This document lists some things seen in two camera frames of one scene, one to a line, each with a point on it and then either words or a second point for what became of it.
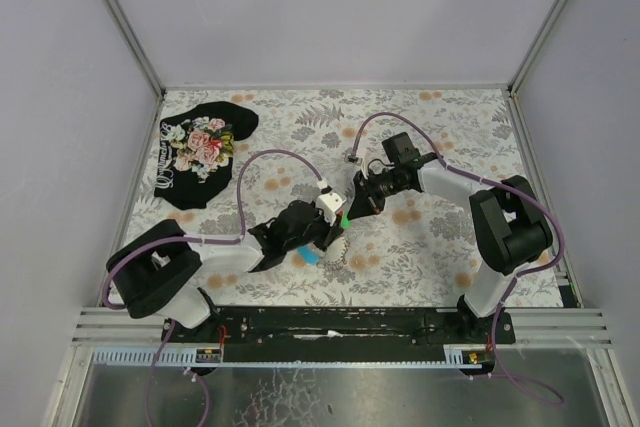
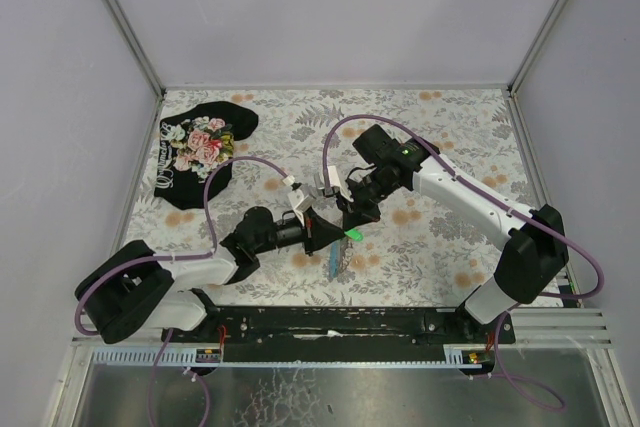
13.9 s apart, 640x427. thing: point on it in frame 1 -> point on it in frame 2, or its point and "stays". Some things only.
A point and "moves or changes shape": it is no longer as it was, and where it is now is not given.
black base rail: [342, 334] stays
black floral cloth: [195, 151] stays
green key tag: [345, 221] moves or changes shape
